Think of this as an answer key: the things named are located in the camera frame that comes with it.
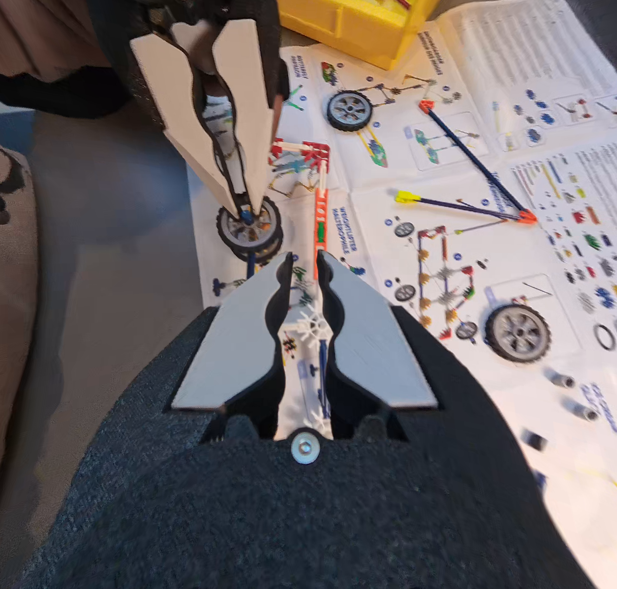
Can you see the colourful construction toy model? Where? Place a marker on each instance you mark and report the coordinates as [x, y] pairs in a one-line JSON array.
[[310, 333]]

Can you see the grey desk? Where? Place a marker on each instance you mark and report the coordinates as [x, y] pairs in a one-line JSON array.
[[106, 242]]

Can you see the small black connector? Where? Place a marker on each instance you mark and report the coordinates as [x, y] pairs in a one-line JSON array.
[[535, 441]]

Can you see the small grey spacer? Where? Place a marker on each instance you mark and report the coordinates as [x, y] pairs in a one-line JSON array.
[[583, 411], [562, 379]]

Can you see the printed instruction sheet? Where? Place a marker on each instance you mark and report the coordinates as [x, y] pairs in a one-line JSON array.
[[434, 97]]

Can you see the blue rod V-shaped assembly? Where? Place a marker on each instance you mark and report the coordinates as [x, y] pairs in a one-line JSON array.
[[472, 160]]

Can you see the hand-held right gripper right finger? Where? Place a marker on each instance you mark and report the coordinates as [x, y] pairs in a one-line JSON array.
[[381, 357]]

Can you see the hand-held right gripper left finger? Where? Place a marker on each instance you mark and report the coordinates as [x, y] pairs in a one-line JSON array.
[[231, 357]]

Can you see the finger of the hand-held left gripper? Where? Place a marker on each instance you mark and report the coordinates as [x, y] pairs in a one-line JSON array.
[[183, 97], [253, 97]]

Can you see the yellow plastic bin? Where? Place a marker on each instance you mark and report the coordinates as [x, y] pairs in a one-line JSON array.
[[357, 30]]

